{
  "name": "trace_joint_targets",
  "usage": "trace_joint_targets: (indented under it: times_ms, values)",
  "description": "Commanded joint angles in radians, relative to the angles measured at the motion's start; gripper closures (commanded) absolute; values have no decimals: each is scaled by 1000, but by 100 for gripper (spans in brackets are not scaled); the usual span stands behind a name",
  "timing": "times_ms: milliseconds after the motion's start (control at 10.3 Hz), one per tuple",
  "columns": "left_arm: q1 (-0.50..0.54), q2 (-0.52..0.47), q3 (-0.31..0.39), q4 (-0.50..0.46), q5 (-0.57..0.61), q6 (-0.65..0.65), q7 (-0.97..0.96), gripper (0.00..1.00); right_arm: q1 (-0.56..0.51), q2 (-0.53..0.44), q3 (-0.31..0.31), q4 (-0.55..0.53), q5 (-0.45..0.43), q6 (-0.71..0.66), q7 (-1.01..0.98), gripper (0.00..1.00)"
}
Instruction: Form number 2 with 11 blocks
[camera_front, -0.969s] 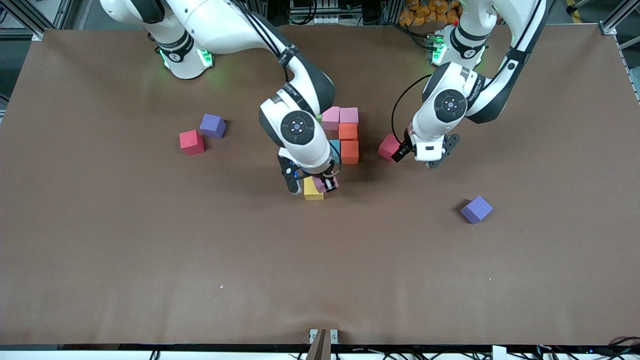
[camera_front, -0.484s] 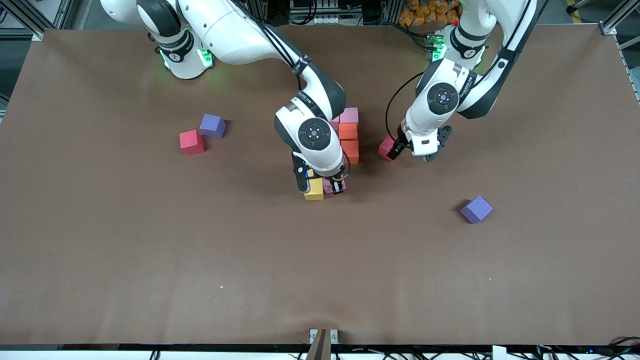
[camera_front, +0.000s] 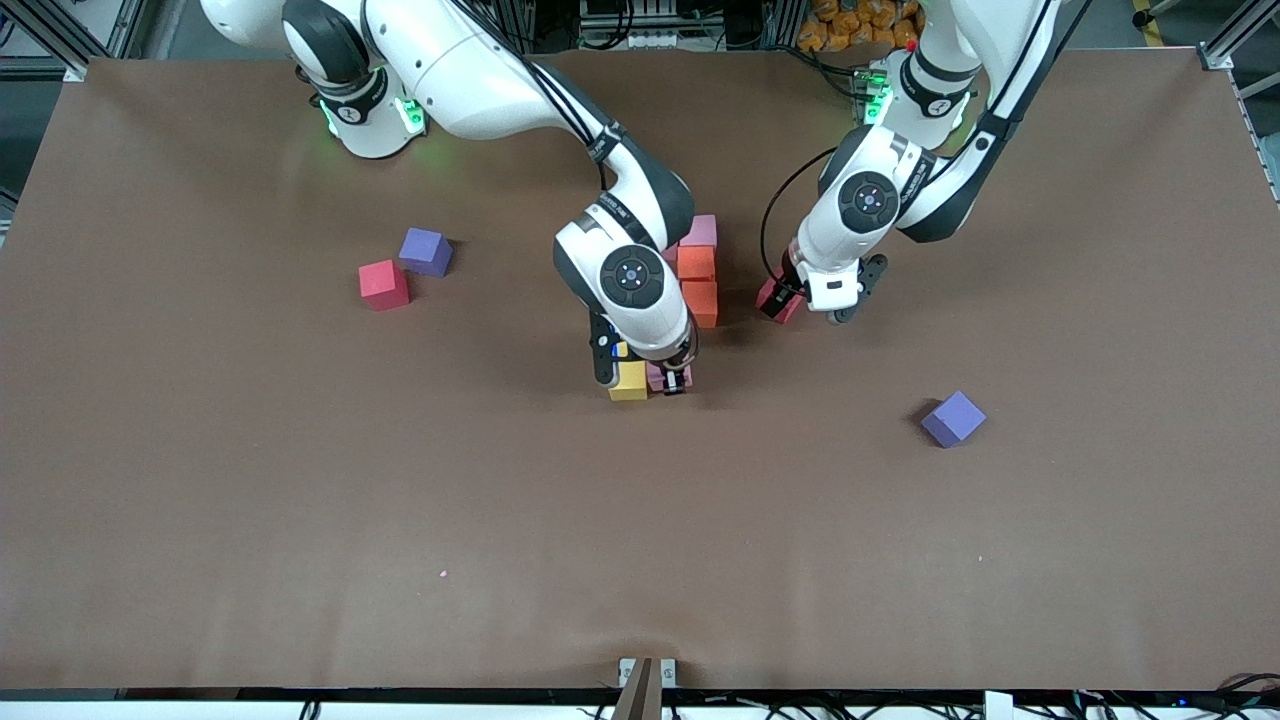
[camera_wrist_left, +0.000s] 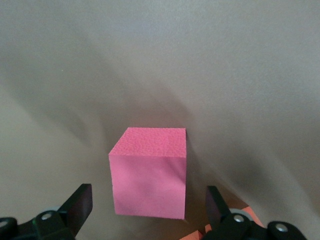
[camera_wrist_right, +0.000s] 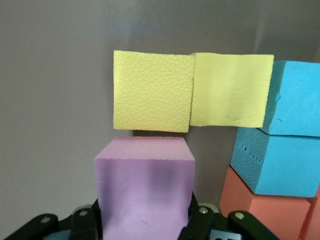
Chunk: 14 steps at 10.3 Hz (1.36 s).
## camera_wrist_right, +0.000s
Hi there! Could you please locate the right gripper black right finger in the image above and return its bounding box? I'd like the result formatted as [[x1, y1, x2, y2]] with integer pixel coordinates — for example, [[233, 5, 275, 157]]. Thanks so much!
[[179, 193, 278, 240]]

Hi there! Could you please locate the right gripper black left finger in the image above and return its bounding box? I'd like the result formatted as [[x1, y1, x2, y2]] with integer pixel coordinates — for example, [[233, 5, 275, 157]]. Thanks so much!
[[0, 199, 103, 240]]

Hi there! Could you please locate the pink foam cube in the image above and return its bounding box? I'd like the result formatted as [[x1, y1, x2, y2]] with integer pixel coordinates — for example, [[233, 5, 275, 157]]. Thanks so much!
[[93, 136, 196, 240]]

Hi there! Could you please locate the brown table cover sheet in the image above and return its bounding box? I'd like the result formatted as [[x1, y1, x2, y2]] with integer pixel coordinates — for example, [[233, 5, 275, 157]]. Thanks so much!
[[0, 0, 320, 240]]

